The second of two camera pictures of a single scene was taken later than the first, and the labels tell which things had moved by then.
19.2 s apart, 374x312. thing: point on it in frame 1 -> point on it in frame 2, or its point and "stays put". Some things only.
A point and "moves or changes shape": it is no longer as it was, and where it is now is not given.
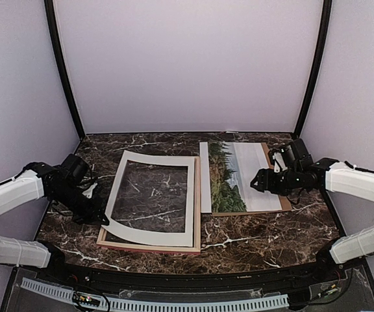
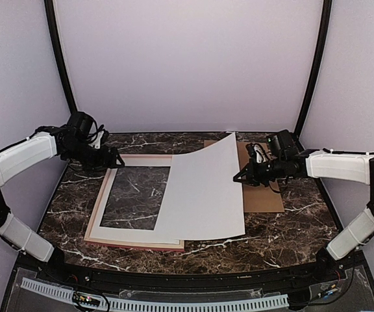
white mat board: x=150 y=235 -> x=165 y=229
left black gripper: x=95 y=209 -> x=103 y=162
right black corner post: x=324 y=34 stays put
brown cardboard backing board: x=284 y=201 -> x=256 y=199
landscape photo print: x=232 y=166 moves or changes shape
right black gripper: x=266 y=182 -> x=252 y=174
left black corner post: x=49 y=6 stays put
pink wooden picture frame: x=196 y=249 -> x=109 y=177
